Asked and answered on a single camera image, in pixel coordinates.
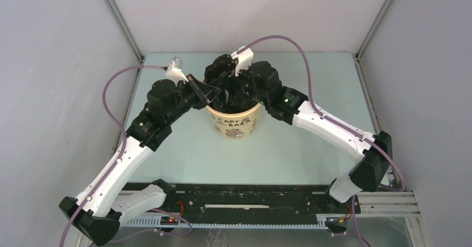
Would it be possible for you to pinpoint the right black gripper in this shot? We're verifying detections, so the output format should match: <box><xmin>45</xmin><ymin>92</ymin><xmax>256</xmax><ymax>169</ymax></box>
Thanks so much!
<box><xmin>218</xmin><ymin>62</ymin><xmax>268</xmax><ymax>107</ymax></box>

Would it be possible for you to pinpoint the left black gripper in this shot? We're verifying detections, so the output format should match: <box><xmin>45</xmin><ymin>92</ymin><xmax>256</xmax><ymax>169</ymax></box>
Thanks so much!
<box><xmin>166</xmin><ymin>73</ymin><xmax>222</xmax><ymax>124</ymax></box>

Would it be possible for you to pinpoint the black trash bag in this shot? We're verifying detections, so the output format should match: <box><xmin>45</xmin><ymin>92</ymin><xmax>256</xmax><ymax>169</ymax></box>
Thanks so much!
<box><xmin>204</xmin><ymin>55</ymin><xmax>257</xmax><ymax>114</ymax></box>

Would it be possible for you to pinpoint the yellow capybara trash bin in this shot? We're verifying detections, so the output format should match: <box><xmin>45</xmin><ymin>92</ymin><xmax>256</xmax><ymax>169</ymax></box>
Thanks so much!
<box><xmin>206</xmin><ymin>81</ymin><xmax>262</xmax><ymax>140</ymax></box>

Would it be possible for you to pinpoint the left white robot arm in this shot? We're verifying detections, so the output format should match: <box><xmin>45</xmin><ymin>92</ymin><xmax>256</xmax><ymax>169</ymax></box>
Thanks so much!
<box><xmin>60</xmin><ymin>74</ymin><xmax>222</xmax><ymax>246</ymax></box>

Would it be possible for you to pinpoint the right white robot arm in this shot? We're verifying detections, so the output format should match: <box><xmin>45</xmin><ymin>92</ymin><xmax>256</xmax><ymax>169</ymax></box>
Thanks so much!
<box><xmin>223</xmin><ymin>61</ymin><xmax>392</xmax><ymax>213</ymax></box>

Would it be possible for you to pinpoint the small electronics board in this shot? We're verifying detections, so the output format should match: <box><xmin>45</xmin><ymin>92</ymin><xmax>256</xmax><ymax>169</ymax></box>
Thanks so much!
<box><xmin>160</xmin><ymin>216</ymin><xmax>180</xmax><ymax>225</ymax></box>

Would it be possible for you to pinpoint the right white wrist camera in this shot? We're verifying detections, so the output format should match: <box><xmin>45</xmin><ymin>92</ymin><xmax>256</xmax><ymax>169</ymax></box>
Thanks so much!
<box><xmin>230</xmin><ymin>45</ymin><xmax>254</xmax><ymax>77</ymax></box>

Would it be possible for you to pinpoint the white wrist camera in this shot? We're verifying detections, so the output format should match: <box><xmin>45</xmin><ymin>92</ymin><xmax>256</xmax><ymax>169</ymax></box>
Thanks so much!
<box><xmin>230</xmin><ymin>45</ymin><xmax>254</xmax><ymax>77</ymax></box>
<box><xmin>165</xmin><ymin>57</ymin><xmax>188</xmax><ymax>85</ymax></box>

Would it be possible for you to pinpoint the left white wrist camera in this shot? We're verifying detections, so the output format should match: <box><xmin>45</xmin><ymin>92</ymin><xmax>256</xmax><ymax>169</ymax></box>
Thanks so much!
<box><xmin>165</xmin><ymin>57</ymin><xmax>188</xmax><ymax>85</ymax></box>

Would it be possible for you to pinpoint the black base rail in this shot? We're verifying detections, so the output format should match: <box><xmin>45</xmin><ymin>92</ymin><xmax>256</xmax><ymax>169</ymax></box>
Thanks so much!
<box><xmin>161</xmin><ymin>184</ymin><xmax>361</xmax><ymax>226</ymax></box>

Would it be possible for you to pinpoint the left aluminium frame post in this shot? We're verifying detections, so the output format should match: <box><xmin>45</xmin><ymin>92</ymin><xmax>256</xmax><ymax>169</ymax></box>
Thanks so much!
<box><xmin>104</xmin><ymin>0</ymin><xmax>144</xmax><ymax>63</ymax></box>

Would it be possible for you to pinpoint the aluminium frame post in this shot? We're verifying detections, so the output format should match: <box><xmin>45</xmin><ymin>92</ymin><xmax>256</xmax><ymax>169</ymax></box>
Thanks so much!
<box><xmin>104</xmin><ymin>0</ymin><xmax>144</xmax><ymax>63</ymax></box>
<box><xmin>356</xmin><ymin>0</ymin><xmax>395</xmax><ymax>61</ymax></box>

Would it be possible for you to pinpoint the white cable duct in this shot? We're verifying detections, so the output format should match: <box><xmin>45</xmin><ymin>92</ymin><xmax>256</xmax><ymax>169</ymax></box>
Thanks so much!
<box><xmin>117</xmin><ymin>215</ymin><xmax>349</xmax><ymax>230</ymax></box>

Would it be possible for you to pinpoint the right aluminium frame post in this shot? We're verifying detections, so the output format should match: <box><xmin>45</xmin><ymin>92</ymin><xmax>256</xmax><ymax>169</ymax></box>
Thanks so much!
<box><xmin>356</xmin><ymin>0</ymin><xmax>395</xmax><ymax>61</ymax></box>

